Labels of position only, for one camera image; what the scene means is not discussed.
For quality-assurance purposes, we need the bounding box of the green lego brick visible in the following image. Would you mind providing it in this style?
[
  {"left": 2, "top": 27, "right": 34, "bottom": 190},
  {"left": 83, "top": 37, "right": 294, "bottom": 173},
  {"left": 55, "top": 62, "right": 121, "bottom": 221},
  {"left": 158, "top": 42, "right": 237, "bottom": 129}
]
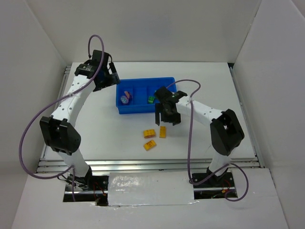
[{"left": 147, "top": 96, "right": 155, "bottom": 104}]

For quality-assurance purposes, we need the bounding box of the yellow lego plate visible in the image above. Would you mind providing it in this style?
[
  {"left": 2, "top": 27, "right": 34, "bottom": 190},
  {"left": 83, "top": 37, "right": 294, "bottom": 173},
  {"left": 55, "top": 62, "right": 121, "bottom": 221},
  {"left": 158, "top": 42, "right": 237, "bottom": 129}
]
[{"left": 159, "top": 126, "right": 166, "bottom": 138}]

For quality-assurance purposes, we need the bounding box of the purple lego brick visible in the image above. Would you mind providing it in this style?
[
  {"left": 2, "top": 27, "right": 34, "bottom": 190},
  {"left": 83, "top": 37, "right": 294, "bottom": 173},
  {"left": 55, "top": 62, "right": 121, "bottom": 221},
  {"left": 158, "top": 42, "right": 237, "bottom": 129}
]
[{"left": 124, "top": 91, "right": 132, "bottom": 103}]

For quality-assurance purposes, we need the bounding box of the purple flower lego piece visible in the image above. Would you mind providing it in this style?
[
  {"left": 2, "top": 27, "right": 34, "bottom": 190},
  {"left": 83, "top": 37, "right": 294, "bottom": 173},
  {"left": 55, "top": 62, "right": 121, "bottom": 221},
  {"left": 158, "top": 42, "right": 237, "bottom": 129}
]
[{"left": 120, "top": 95, "right": 130, "bottom": 105}]

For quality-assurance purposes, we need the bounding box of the yellow lego brick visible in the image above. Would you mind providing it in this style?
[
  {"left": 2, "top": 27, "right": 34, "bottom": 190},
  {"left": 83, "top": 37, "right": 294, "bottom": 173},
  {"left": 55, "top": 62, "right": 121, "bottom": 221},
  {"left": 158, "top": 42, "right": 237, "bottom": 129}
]
[
  {"left": 143, "top": 140, "right": 157, "bottom": 151},
  {"left": 143, "top": 129, "right": 156, "bottom": 139}
]

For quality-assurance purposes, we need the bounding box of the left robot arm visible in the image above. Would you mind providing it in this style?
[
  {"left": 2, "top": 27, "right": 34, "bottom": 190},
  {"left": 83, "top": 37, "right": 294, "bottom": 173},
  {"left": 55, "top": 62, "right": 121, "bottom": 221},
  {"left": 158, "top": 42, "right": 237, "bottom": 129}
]
[{"left": 40, "top": 50, "right": 120, "bottom": 190}]

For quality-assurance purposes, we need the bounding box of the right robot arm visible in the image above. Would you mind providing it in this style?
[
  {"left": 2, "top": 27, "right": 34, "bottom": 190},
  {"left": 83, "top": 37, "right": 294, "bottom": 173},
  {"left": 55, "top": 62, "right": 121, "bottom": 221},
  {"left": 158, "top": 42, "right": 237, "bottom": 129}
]
[{"left": 154, "top": 86, "right": 244, "bottom": 186}]

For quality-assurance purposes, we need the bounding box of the blue divided plastic bin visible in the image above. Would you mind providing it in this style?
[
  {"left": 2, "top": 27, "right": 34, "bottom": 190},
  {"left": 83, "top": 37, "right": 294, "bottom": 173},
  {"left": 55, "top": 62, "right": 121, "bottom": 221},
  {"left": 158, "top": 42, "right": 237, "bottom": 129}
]
[{"left": 116, "top": 77, "right": 177, "bottom": 115}]

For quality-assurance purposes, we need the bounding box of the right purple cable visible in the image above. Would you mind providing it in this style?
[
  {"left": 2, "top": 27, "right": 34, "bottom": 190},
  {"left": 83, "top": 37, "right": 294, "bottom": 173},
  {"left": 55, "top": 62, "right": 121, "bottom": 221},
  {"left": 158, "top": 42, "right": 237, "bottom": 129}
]
[{"left": 165, "top": 80, "right": 250, "bottom": 202}]

